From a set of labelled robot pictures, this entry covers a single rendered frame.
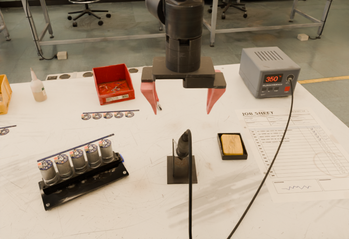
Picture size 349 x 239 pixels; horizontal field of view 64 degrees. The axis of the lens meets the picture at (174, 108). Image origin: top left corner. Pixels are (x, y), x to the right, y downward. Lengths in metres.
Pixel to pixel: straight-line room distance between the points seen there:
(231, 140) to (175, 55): 0.29
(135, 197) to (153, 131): 0.19
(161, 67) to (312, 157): 0.40
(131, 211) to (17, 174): 0.26
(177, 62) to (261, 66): 0.40
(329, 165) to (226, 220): 0.27
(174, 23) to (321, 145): 0.46
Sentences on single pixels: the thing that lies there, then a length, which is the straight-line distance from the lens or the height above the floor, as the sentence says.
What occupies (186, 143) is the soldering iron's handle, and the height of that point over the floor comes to 0.90.
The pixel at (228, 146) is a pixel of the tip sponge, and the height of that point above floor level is 0.76.
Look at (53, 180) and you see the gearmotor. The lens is 0.58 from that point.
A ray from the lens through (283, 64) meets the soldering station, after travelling 0.83.
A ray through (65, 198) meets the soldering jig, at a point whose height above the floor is 0.76.
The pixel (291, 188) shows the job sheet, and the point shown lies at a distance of 0.60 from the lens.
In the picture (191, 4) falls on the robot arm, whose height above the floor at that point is 1.08.
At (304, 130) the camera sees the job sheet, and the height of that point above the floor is 0.75.
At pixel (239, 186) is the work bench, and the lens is 0.58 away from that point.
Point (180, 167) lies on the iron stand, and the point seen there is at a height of 0.75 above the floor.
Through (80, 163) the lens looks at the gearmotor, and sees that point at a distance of 0.57.
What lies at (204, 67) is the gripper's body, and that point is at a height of 0.98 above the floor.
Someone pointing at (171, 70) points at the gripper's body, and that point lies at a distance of 0.45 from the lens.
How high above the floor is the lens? 1.19
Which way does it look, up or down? 35 degrees down
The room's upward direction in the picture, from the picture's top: straight up
